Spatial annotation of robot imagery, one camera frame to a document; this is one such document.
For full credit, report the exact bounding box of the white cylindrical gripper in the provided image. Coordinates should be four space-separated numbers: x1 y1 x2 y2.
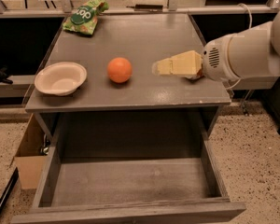
152 35 240 81

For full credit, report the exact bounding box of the orange fruit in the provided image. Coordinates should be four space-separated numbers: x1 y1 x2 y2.
107 57 133 83

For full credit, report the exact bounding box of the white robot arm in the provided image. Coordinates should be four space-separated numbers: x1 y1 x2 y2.
152 10 280 81

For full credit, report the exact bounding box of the orange soda can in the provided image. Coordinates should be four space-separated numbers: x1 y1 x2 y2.
187 69 203 80

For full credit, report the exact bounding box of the grey cabinet counter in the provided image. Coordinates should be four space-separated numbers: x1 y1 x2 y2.
26 14 231 119

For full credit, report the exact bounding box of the open grey top drawer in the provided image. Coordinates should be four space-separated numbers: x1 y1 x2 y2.
11 109 245 224

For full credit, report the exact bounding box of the green chip bag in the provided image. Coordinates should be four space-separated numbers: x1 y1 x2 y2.
63 0 109 35

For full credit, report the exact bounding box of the white paper bowl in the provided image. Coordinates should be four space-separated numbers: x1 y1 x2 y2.
35 62 87 96

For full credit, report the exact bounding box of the cardboard box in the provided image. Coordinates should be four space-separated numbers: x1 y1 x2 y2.
14 116 47 189

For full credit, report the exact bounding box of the black object at left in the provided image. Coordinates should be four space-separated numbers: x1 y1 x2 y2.
0 67 13 84

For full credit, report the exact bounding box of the black tool on rail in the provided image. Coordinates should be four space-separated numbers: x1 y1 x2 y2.
126 4 163 12

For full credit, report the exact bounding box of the metal frame rail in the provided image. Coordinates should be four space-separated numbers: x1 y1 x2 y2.
0 5 277 100

